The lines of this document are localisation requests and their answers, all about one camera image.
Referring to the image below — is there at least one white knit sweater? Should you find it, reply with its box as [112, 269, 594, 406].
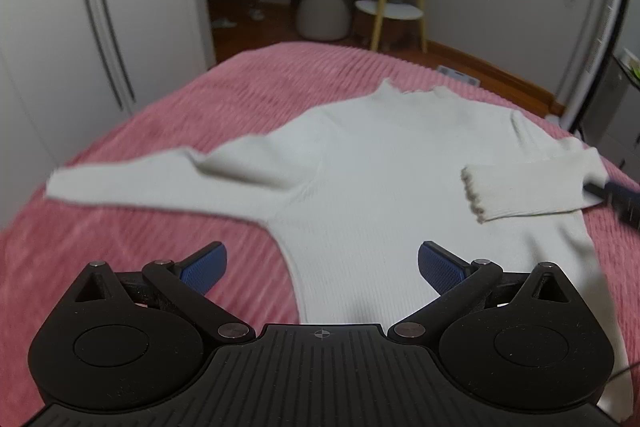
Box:
[45, 77, 627, 425]

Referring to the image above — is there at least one pink ribbed bed blanket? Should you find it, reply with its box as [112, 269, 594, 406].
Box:
[1, 43, 639, 426]

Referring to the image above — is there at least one bathroom scale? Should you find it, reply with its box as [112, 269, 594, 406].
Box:
[436, 65, 480, 87]

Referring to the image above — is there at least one grey slipper left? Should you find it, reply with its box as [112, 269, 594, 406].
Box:
[212, 17, 238, 29]

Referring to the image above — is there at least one grey slipper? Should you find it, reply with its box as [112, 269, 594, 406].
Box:
[248, 9, 265, 22]
[212, 17, 238, 29]

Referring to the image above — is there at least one grey slipper right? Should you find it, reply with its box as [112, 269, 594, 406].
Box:
[248, 9, 265, 22]

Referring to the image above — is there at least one white wardrobe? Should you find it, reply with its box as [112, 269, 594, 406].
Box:
[1, 0, 216, 223]

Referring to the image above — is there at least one white round pouf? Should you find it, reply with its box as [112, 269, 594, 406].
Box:
[295, 0, 352, 42]

